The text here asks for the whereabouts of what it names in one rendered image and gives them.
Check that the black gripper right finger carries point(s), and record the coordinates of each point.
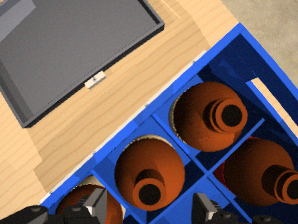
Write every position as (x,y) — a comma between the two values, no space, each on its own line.
(204,212)

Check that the grey rectangular tray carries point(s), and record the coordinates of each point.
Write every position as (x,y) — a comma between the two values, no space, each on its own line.
(48,45)

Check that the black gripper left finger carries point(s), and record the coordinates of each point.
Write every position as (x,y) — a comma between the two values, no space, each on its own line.
(93,205)

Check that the dark blue crate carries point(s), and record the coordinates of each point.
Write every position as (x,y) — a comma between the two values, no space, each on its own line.
(241,61)

